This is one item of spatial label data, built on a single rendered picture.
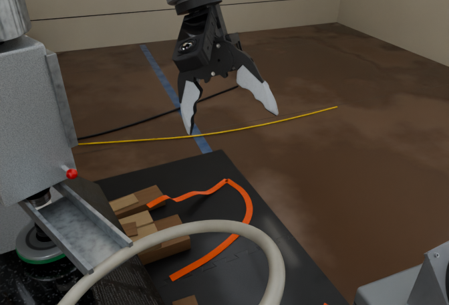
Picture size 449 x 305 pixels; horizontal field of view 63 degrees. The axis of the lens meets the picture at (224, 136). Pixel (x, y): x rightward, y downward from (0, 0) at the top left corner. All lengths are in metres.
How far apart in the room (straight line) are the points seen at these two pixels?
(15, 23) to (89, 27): 5.22
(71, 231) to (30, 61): 0.46
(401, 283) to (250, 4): 5.91
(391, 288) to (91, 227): 0.90
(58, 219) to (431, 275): 1.01
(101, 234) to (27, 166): 0.28
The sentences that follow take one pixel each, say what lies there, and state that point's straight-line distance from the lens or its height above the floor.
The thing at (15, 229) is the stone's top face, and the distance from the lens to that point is 1.60.
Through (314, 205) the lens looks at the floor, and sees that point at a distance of 2.80.
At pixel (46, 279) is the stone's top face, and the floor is 0.82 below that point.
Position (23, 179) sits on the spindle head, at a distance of 1.17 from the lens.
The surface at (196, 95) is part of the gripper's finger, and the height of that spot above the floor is 1.58.
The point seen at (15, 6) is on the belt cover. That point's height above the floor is 1.64.
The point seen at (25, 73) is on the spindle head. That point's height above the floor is 1.47.
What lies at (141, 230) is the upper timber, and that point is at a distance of 2.31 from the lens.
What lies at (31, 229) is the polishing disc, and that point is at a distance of 1.49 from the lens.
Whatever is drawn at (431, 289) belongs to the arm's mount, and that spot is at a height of 1.00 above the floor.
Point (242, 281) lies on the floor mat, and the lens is 2.27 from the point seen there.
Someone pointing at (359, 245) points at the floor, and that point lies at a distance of 2.61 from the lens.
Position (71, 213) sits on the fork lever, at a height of 1.07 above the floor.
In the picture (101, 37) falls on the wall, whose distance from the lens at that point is 6.26.
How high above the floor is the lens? 1.82
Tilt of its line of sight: 31 degrees down
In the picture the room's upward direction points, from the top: straight up
